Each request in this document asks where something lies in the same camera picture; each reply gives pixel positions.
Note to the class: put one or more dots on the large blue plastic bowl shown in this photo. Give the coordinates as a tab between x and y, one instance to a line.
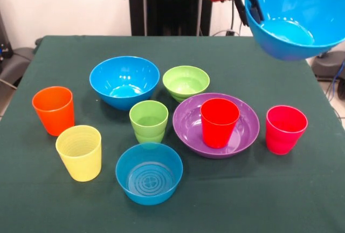
296	6
124	76

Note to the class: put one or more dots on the red plastic cup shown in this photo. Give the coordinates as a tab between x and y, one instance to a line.
219	127

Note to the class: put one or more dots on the dark grey machine foot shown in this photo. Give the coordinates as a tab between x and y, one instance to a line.
16	63
330	67

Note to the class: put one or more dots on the pink plastic cup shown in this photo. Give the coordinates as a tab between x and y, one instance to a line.
285	133

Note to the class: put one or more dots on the purple plastic bowl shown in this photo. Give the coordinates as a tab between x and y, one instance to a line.
188	130

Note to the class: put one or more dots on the green plastic cup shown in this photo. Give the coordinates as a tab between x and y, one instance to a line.
148	117
149	138

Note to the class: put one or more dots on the dark green tablecloth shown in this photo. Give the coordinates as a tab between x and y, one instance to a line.
242	203

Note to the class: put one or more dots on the small patterned blue bowl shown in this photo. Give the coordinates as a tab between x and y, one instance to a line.
149	198

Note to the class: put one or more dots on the orange plastic cup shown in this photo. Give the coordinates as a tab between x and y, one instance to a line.
54	114

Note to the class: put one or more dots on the yellow plastic cup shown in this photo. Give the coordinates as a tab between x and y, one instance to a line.
81	160

